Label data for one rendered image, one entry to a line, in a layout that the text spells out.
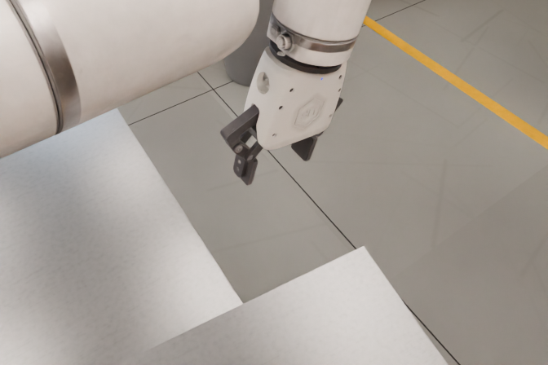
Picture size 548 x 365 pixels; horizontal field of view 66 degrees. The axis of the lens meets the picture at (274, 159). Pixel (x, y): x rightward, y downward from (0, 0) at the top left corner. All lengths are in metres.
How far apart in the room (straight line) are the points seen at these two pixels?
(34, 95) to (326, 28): 0.25
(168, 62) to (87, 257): 0.76
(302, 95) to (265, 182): 1.62
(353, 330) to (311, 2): 0.62
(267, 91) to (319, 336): 0.53
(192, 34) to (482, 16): 3.25
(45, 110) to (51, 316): 0.75
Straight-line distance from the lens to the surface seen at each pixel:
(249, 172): 0.48
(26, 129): 0.21
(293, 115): 0.43
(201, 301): 0.86
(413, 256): 1.92
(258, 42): 2.29
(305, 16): 0.38
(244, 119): 0.43
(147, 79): 0.23
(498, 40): 3.23
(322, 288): 0.87
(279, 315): 0.84
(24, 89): 0.20
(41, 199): 1.10
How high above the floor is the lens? 1.62
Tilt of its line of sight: 50 degrees down
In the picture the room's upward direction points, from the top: straight up
